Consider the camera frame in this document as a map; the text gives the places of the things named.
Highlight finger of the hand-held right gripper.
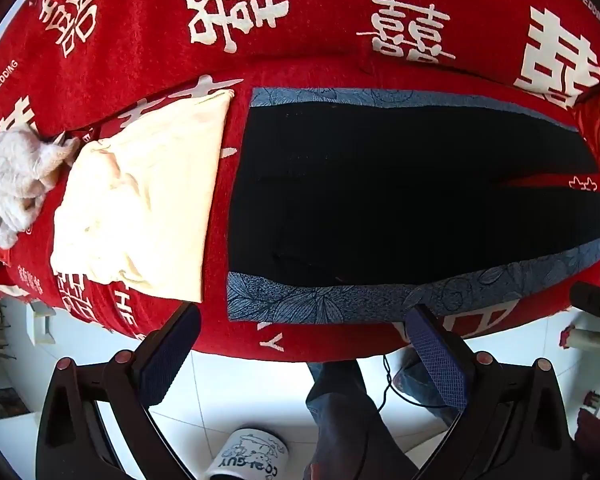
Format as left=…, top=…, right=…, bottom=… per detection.
left=569, top=266, right=600, bottom=348

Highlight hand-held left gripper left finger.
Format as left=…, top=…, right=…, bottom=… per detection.
left=35, top=302, right=203, bottom=480

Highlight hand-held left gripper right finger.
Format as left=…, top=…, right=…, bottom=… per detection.
left=405, top=302, right=577, bottom=480

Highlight black pants with blue trim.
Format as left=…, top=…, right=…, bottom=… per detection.
left=226, top=87, right=600, bottom=325

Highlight person's leg in jeans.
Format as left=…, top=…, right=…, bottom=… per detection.
left=394, top=347, right=458, bottom=408
left=304, top=359, right=418, bottom=480

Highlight white object with red trim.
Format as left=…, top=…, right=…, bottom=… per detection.
left=559, top=324, right=600, bottom=352

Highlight red printed bedspread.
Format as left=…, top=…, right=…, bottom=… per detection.
left=0, top=72, right=600, bottom=363

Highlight white printed slipper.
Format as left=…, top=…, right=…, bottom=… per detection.
left=203, top=427, right=292, bottom=480

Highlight white low cabinet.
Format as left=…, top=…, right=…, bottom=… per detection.
left=26, top=304, right=57, bottom=347

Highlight cream folded cloth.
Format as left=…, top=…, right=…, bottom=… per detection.
left=50, top=89, right=236, bottom=303

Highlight fluffy pale pink garment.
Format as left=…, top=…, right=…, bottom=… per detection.
left=0, top=127, right=81, bottom=250

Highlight red printed pillow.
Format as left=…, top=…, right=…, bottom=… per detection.
left=355, top=0, right=600, bottom=110
left=0, top=0, right=368, bottom=133

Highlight black cable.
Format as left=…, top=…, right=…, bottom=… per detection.
left=377, top=354, right=448, bottom=411

